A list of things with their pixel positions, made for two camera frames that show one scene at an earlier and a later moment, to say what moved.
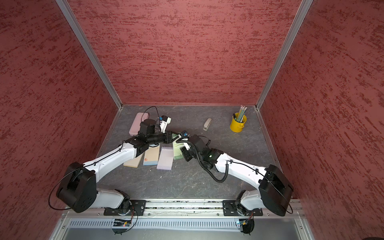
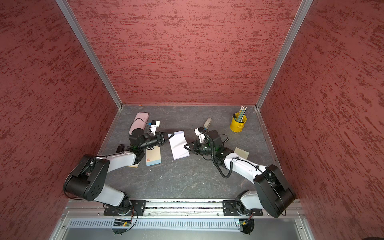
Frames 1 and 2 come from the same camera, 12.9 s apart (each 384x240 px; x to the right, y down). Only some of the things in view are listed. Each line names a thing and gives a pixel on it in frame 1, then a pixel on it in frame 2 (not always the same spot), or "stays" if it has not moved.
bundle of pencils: (242, 112) stays
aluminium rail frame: (184, 219) stays
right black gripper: (185, 152) -> (196, 148)
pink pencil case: (135, 126) stays
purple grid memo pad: (166, 158) -> (177, 141)
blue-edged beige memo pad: (151, 155) stays
